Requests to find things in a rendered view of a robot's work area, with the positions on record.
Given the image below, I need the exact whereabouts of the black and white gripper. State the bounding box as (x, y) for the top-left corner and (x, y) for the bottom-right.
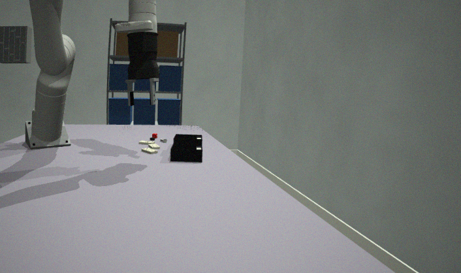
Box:
(115, 12), (159, 106)

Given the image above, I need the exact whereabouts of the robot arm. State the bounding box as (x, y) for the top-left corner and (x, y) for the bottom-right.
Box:
(29, 0), (156, 142)

